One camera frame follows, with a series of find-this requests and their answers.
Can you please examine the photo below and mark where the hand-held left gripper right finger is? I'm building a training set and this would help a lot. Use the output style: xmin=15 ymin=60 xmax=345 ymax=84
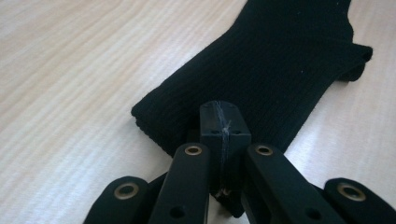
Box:
xmin=218 ymin=101 xmax=252 ymax=218

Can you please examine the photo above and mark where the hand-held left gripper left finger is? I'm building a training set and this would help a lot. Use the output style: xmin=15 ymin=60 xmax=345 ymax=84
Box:
xmin=199 ymin=100 xmax=226 ymax=198

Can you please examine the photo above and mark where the black sock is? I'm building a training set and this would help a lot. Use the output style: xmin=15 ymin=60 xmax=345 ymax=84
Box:
xmin=336 ymin=42 xmax=374 ymax=83
xmin=130 ymin=0 xmax=356 ymax=158

